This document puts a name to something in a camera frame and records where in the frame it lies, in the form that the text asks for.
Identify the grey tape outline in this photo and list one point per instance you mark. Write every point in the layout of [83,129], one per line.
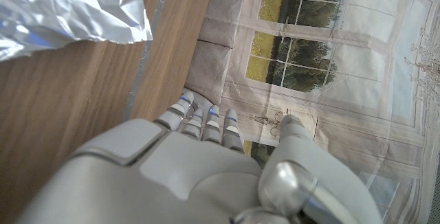
[151,35]

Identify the aluminum foil sheet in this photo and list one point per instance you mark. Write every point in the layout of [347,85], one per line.
[51,11]

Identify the printed window backdrop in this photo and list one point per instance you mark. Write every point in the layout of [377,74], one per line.
[343,114]

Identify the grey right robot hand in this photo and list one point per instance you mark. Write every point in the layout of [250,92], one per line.
[192,176]

